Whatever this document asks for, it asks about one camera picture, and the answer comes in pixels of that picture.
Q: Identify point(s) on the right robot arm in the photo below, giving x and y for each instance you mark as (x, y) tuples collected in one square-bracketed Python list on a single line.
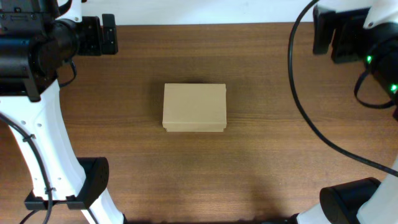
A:
[(367, 200)]

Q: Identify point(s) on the brown cardboard box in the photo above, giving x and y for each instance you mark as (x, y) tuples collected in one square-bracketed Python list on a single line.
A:
[(194, 107)]

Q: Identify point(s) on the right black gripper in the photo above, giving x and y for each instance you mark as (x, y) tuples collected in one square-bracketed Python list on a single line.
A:
[(347, 27)]

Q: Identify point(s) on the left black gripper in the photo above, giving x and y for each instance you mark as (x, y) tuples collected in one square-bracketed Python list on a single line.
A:
[(97, 45)]

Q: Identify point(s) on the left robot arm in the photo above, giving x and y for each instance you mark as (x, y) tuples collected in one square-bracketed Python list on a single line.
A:
[(37, 38)]

